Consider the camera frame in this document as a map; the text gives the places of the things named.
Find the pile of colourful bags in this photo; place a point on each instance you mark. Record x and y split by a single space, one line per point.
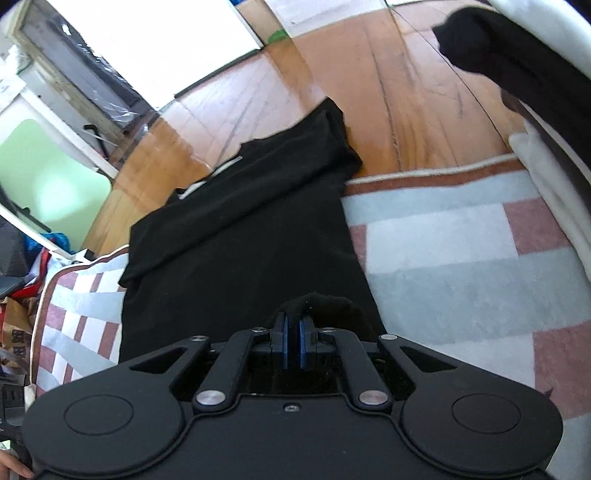
23 295

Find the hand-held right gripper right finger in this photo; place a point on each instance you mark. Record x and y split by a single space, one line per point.
305 344

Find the person's left hand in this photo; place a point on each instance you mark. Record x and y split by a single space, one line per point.
14 466

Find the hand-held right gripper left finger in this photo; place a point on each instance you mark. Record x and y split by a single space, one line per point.
282 344

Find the cardboard box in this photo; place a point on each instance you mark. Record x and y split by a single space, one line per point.
256 18

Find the black shirt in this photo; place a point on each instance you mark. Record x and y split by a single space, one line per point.
240 240

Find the dark frame with plastic film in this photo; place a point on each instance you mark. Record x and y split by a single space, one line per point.
78 64

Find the white drawer cabinet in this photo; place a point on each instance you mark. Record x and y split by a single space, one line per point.
152 41

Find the cream white folded garment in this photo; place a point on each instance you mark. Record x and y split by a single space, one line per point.
554 194

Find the checkered blanket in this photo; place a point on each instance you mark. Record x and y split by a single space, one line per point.
452 258

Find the green panel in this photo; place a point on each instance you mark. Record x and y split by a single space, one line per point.
51 180

